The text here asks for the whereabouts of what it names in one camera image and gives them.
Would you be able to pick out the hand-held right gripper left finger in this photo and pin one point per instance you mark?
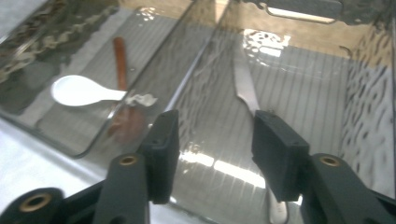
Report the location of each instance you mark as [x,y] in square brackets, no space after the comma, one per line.
[162,161]

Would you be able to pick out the brown wooden spoon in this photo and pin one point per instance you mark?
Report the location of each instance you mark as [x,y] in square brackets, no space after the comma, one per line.
[120,62]

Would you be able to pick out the white ceramic spoon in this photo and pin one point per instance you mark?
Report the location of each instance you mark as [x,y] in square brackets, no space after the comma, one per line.
[74,90]

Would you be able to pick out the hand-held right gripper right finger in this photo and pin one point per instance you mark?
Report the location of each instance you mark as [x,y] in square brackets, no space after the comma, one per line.
[280,158]

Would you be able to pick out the silver metal cutlery piece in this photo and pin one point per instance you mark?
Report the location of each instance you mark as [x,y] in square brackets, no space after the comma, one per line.
[244,84]

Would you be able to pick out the smoky transparent plastic bin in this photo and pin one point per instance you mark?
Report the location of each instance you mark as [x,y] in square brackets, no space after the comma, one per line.
[311,93]
[62,124]

